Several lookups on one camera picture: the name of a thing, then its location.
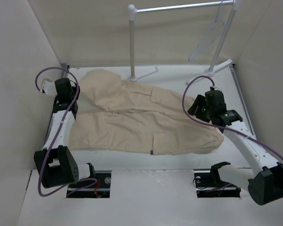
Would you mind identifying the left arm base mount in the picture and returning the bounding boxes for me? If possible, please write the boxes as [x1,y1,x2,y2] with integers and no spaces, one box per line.
[66,170,112,199]

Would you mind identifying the light blue wire hanger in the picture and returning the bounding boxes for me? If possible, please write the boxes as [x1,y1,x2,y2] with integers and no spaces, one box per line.
[188,0,227,62]

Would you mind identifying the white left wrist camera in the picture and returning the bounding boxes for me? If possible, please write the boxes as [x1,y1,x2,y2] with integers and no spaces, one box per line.
[41,79,57,96]

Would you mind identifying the white clothes rack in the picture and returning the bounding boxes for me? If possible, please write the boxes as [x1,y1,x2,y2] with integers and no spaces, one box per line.
[127,0,241,81]

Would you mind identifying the beige trousers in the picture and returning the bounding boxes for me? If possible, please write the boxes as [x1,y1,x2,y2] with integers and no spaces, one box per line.
[68,70,224,155]

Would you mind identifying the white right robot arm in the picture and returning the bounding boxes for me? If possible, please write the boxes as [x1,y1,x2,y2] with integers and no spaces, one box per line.
[187,90,283,205]

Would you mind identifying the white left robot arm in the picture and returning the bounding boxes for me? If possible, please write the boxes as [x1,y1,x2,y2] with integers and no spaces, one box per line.
[33,78,96,188]

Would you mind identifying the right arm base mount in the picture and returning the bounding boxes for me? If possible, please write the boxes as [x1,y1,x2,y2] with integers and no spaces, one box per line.
[192,161,241,198]

